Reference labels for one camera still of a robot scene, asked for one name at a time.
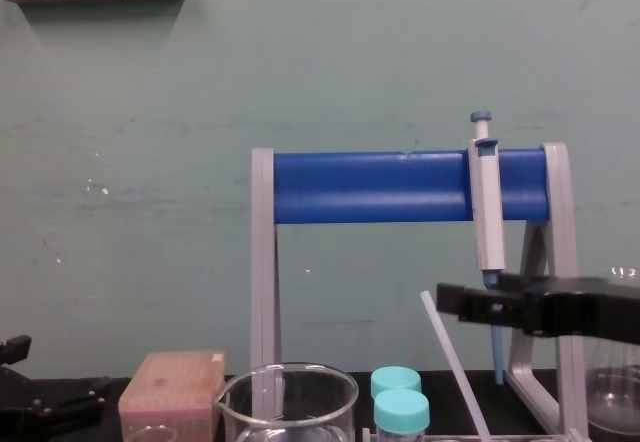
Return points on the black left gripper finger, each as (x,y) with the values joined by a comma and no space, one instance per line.
(75,404)
(15,349)

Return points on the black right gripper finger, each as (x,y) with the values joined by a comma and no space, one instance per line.
(527,283)
(480,303)

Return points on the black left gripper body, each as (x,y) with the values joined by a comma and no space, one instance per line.
(17,407)

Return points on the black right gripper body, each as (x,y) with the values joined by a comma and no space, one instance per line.
(590,309)

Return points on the clear glass stirring rod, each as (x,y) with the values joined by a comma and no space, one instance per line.
(452,357)

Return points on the clear glass conical flask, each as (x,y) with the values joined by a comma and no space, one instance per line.
(612,387)

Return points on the grey pipette with blue tip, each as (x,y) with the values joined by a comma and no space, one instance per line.
(489,212)

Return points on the pink pipette tip box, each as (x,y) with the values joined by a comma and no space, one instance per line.
(170,392)

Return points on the small bottle with teal cap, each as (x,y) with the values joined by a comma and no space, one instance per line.
(396,379)
(401,412)

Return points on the clear plastic tube rack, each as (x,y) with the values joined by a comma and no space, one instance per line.
(500,438)

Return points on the grey pipette stand blue bar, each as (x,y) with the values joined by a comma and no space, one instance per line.
(370,187)

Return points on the large clear glass beaker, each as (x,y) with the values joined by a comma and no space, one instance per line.
(290,407)

